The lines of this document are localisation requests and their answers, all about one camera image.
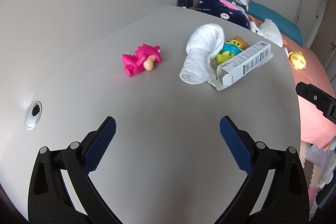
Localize white long cardboard box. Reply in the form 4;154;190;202
208;41;271;91

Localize yellow chick plush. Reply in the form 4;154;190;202
288;52;306;70

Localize navy rabbit print blanket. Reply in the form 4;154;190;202
197;0;251;30

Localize colourful foam floor mats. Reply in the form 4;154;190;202
299;141;335;219

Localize silver desk cable grommet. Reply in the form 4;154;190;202
25;101;42;130

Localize pink dinosaur toy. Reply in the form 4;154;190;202
121;44;162;77

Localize teal long pillow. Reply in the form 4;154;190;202
247;1;303;47

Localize white goose plush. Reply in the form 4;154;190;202
250;19;283;48

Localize white towel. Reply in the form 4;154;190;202
179;24;224;85

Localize small brown bear toy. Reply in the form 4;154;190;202
234;36;249;50

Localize black wall switch panel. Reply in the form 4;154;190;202
177;0;194;9

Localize door with black handle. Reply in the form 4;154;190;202
294;0;335;68

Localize teal yellow frog toy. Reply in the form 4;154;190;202
215;40;245;65

